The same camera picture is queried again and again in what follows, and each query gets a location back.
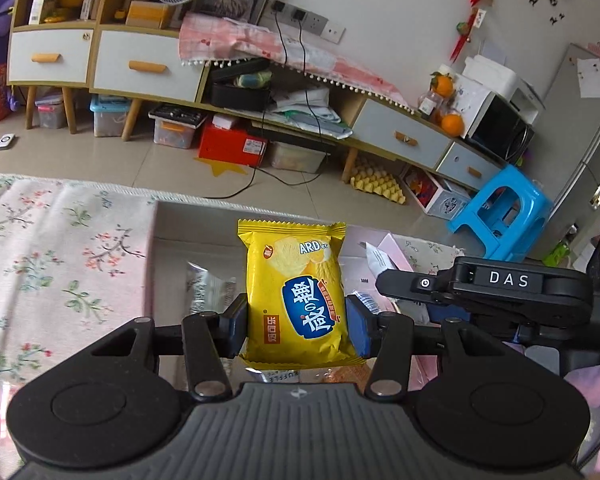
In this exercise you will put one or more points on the red cardboard box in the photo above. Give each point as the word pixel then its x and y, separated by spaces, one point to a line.
pixel 225 145

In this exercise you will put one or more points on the yellow cardboard box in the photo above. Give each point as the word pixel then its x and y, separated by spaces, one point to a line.
pixel 147 14

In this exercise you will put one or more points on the small white floor device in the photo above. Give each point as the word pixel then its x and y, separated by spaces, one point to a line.
pixel 5 141

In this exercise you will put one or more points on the floral tablecloth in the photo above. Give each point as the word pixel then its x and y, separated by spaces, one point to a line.
pixel 55 260

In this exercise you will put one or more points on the black white microwave oven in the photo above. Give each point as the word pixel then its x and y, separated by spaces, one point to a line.
pixel 500 127

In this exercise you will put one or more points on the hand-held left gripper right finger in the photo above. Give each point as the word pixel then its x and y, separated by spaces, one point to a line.
pixel 357 325

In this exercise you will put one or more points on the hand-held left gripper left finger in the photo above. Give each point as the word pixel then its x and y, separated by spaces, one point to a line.
pixel 237 322

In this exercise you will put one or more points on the pink patterned cloth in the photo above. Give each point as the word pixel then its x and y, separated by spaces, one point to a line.
pixel 260 45

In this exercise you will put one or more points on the white paper note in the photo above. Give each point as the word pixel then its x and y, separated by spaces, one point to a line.
pixel 592 77

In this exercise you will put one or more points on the yellow cracker packet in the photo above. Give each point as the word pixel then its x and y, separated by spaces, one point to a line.
pixel 295 270

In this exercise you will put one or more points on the clear bin pink lid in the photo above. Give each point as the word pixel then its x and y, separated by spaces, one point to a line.
pixel 50 112

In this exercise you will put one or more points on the clear glass jar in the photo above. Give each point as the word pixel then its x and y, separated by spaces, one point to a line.
pixel 427 103

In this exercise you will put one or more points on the orange cracker packet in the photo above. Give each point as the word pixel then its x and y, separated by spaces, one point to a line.
pixel 347 375

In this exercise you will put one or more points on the wooden low cabinet grey drawers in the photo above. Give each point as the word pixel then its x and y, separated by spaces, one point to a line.
pixel 400 132

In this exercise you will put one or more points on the clear bin blue lid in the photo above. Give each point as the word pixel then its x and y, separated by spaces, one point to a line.
pixel 107 117

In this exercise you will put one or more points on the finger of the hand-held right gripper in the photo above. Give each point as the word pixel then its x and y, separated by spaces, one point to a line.
pixel 405 285

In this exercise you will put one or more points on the yellow egg tray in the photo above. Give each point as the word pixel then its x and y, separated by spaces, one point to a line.
pixel 377 182

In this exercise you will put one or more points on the grey wall socket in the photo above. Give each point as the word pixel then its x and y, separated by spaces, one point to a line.
pixel 317 24

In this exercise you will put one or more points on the white plastic appliance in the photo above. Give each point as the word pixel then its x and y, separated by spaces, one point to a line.
pixel 490 75

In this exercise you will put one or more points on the white printed toy box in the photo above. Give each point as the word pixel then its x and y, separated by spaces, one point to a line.
pixel 445 200

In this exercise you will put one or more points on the orange fruit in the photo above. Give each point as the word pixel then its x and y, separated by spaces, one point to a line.
pixel 451 124

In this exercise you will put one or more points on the blue plastic stool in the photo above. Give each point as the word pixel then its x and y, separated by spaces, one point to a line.
pixel 500 205

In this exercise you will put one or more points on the green plastic bottle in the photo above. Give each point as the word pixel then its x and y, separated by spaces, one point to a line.
pixel 557 255

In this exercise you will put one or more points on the orange with green leaves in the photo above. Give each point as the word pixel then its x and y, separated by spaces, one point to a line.
pixel 442 85

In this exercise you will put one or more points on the green yellow cloth bundle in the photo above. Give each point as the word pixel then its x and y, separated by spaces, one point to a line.
pixel 252 80

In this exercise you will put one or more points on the pink cardboard box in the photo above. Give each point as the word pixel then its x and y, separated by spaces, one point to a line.
pixel 200 230

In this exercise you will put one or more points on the white wall socket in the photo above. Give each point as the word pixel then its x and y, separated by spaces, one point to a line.
pixel 334 32

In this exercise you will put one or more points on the clear cream roll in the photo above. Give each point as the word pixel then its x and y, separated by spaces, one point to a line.
pixel 210 287

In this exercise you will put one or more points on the pile of papers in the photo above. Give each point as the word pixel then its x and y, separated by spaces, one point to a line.
pixel 305 110

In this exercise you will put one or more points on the black storage case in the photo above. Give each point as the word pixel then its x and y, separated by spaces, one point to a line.
pixel 240 97

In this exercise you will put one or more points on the clear storage bin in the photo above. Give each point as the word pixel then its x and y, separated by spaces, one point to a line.
pixel 295 157
pixel 175 130

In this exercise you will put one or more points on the grey refrigerator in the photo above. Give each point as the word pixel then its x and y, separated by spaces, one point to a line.
pixel 575 160

